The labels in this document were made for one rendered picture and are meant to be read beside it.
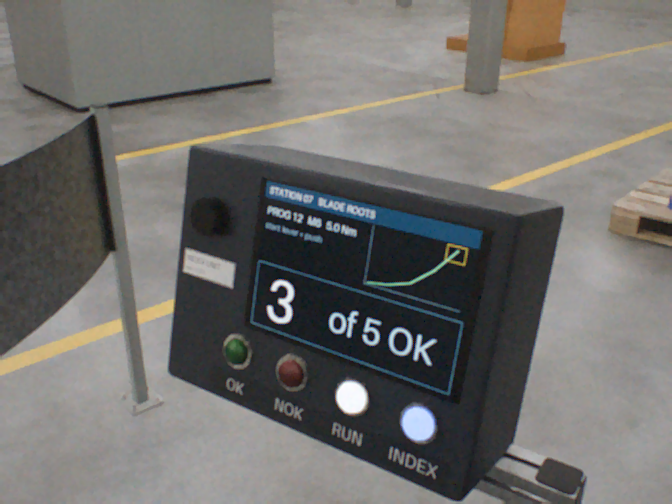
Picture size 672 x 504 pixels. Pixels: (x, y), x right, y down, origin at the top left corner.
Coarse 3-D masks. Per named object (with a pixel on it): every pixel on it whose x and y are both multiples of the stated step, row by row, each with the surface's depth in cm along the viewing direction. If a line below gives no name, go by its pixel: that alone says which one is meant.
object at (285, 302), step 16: (256, 272) 50; (272, 272) 49; (288, 272) 48; (304, 272) 48; (256, 288) 50; (272, 288) 49; (288, 288) 48; (304, 288) 48; (256, 304) 50; (272, 304) 49; (288, 304) 49; (304, 304) 48; (256, 320) 50; (272, 320) 50; (288, 320) 49; (304, 320) 48; (288, 336) 49; (304, 336) 48
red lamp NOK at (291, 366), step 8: (280, 360) 49; (288, 360) 49; (296, 360) 49; (280, 368) 49; (288, 368) 48; (296, 368) 48; (304, 368) 48; (280, 376) 49; (288, 376) 48; (296, 376) 48; (304, 376) 48; (288, 384) 49; (296, 384) 48; (304, 384) 48
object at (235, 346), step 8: (232, 336) 51; (240, 336) 51; (224, 344) 52; (232, 344) 51; (240, 344) 51; (248, 344) 51; (224, 352) 52; (232, 352) 51; (240, 352) 51; (248, 352) 51; (232, 360) 51; (240, 360) 51; (248, 360) 51; (240, 368) 51
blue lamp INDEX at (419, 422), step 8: (408, 408) 44; (416, 408) 44; (424, 408) 44; (400, 416) 45; (408, 416) 44; (416, 416) 43; (424, 416) 43; (432, 416) 43; (400, 424) 45; (408, 424) 44; (416, 424) 43; (424, 424) 43; (432, 424) 43; (408, 432) 44; (416, 432) 44; (424, 432) 43; (432, 432) 44; (416, 440) 44; (424, 440) 44; (432, 440) 44
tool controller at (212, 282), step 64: (192, 192) 52; (256, 192) 49; (320, 192) 46; (384, 192) 44; (448, 192) 44; (192, 256) 53; (256, 256) 50; (320, 256) 47; (384, 256) 44; (448, 256) 42; (512, 256) 40; (192, 320) 54; (320, 320) 47; (384, 320) 45; (448, 320) 42; (512, 320) 43; (192, 384) 55; (256, 384) 51; (320, 384) 48; (384, 384) 45; (448, 384) 43; (512, 384) 47; (384, 448) 46; (448, 448) 43
